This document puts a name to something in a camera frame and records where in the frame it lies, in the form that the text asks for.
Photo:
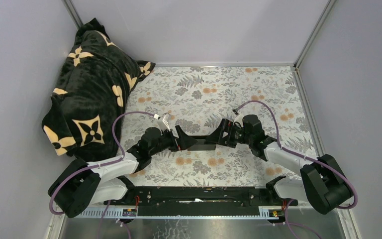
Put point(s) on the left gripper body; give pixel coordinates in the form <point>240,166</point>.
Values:
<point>167,142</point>

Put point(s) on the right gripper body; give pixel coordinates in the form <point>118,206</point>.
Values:
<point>235,134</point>

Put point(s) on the black paper box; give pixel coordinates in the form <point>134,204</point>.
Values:
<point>194,143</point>

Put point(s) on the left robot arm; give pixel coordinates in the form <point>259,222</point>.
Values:
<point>86,183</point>

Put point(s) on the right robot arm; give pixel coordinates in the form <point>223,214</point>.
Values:
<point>309,171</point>

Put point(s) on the floral tablecloth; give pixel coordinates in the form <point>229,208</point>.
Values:
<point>198,98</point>

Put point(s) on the black floral blanket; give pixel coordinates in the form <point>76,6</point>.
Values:
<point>91,93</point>

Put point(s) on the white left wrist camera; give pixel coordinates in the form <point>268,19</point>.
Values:
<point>163,122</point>

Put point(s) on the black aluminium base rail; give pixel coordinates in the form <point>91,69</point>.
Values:
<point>129,201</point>

